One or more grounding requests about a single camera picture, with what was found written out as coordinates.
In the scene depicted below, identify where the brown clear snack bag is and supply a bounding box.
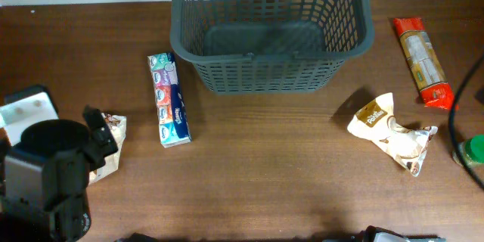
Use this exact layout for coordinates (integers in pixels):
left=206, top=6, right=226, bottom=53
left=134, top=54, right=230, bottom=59
left=87, top=112, right=128, bottom=185

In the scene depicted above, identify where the grey plastic shopping basket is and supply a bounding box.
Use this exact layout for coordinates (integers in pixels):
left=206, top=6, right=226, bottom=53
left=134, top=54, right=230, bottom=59
left=170, top=0, right=374, bottom=94

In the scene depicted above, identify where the red spaghetti package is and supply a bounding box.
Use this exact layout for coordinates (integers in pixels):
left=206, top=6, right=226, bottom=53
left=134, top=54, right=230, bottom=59
left=393, top=17, right=455, bottom=110

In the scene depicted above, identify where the green lid spice jar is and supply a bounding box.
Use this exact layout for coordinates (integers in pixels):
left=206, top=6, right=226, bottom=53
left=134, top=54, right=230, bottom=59
left=452, top=135, right=484, bottom=168

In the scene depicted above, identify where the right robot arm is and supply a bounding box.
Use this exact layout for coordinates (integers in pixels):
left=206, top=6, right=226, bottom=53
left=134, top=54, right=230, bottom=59
left=361, top=226, right=447, bottom=242

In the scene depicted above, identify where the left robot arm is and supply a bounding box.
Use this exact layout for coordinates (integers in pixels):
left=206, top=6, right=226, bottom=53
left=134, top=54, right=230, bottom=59
left=1, top=85, right=118, bottom=241

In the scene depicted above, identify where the Kleenex tissue multipack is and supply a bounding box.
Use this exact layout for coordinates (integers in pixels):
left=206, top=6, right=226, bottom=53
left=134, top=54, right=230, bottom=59
left=147, top=52, right=191, bottom=148

